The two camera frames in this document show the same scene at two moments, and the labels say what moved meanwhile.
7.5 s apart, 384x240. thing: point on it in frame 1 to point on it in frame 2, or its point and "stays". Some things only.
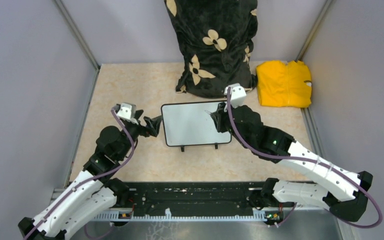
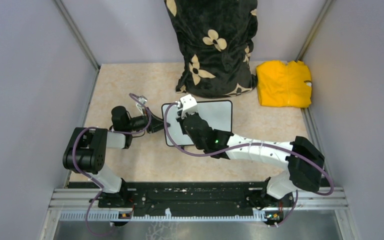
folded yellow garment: x=280 y=84 stays
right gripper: x=219 y=116 to x=180 y=120
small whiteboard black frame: x=192 y=124 stays
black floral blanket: x=216 y=39 stays
